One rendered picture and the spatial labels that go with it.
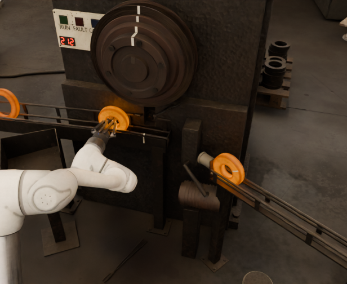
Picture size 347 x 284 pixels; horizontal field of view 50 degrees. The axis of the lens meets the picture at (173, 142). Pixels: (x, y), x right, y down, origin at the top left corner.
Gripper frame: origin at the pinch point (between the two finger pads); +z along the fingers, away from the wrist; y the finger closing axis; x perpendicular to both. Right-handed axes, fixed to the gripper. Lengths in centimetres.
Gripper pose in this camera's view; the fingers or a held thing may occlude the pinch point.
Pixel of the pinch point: (113, 117)
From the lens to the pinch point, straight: 191.0
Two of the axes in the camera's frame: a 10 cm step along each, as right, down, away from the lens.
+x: 0.0, -7.5, -6.6
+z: 2.5, -6.4, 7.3
